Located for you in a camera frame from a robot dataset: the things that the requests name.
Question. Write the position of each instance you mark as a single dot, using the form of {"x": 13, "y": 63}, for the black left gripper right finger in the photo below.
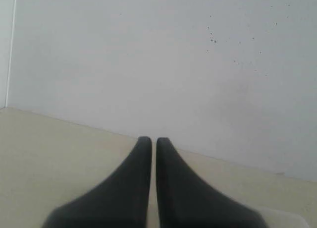
{"x": 187, "y": 201}

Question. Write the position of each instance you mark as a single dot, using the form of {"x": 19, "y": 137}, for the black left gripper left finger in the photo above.
{"x": 120, "y": 201}

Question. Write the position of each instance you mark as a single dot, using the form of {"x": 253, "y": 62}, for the clear plastic container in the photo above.
{"x": 281, "y": 219}

